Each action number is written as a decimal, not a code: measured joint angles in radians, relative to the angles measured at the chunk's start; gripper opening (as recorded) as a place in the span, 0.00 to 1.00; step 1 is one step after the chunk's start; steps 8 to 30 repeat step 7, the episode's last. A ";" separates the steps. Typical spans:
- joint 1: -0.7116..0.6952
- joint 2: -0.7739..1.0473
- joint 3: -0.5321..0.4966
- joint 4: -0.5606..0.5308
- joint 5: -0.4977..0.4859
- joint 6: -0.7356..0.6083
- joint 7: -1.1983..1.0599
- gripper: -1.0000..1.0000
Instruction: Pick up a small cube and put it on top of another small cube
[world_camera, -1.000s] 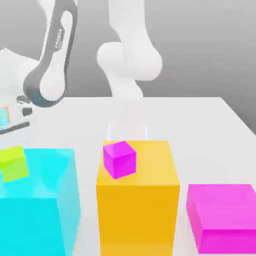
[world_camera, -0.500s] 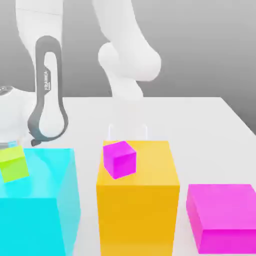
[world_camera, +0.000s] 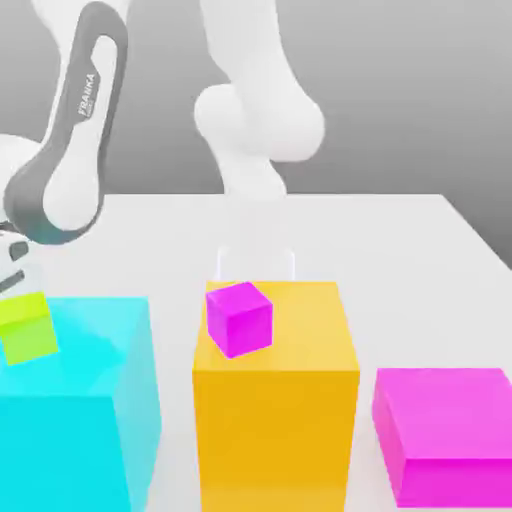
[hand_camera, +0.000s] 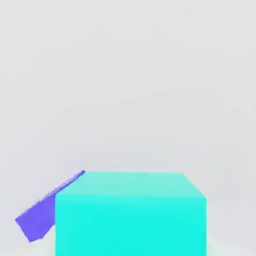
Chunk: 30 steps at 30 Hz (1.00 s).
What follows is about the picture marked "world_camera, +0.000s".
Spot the small lime cube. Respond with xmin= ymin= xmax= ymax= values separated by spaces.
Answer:
xmin=0 ymin=291 xmax=60 ymax=367

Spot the large magenta box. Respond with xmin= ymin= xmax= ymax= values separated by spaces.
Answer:
xmin=371 ymin=366 xmax=512 ymax=510

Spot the large cyan box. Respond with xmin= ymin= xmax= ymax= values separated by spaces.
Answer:
xmin=0 ymin=295 xmax=164 ymax=512

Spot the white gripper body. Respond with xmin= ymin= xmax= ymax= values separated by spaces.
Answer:
xmin=0 ymin=258 xmax=46 ymax=310

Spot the large orange box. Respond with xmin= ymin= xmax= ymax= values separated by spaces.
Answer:
xmin=191 ymin=280 xmax=361 ymax=512

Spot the small magenta cube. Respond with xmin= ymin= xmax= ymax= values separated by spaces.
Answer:
xmin=205 ymin=280 xmax=275 ymax=360

